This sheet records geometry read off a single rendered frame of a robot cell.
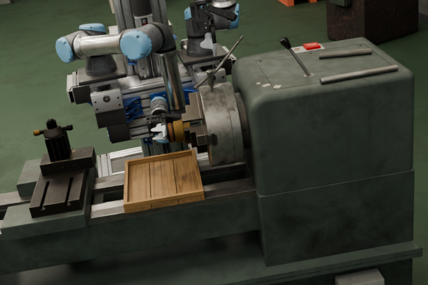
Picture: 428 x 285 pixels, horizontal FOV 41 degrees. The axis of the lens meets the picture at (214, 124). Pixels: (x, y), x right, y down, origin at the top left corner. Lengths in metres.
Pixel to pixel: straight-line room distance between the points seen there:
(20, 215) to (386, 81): 1.39
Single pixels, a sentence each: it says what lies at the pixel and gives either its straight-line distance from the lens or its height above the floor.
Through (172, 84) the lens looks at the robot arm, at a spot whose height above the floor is 1.15.
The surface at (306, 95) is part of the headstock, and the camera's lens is 2.02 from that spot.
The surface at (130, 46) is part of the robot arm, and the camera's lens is 2.35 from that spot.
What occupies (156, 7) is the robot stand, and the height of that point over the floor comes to 1.39.
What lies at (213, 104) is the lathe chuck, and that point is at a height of 1.20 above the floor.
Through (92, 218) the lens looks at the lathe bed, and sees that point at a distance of 2.21.
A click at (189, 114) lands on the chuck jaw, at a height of 1.14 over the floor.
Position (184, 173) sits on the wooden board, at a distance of 2.33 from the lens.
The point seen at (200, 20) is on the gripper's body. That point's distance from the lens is 2.19.
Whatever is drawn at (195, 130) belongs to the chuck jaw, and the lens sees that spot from 2.16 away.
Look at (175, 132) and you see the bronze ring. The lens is 2.19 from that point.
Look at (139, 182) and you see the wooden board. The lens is 2.33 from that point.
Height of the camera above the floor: 2.00
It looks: 24 degrees down
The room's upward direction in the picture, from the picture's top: 8 degrees counter-clockwise
